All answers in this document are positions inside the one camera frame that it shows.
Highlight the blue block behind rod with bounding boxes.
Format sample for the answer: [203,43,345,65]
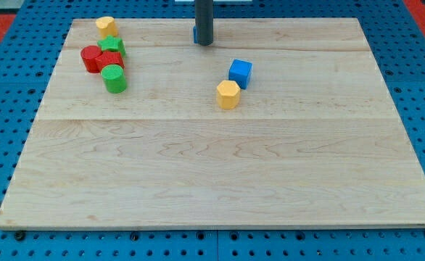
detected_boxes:
[192,25,198,44]

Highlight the blue cube block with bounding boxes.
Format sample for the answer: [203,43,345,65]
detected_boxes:
[228,59,252,89]

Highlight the red cylinder block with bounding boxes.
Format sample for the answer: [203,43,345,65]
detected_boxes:
[81,45,102,73]

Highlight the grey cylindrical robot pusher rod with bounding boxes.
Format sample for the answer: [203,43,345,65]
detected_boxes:
[194,0,213,46]

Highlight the yellow hexagon block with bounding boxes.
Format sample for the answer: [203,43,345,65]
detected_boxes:
[216,80,241,109]

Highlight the green cylinder block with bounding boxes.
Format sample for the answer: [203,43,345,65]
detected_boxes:
[100,65,127,94]

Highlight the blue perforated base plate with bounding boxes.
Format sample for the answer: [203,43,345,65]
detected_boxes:
[0,1,425,260]

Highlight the yellow heart block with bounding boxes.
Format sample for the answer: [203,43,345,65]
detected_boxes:
[95,16,118,38]

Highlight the wooden board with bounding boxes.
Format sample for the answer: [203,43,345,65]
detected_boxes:
[0,18,425,231]

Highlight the green star block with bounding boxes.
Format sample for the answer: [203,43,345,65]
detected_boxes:
[97,35,126,57]

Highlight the red hexagon block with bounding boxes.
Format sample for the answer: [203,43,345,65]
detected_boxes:
[95,51,125,72]

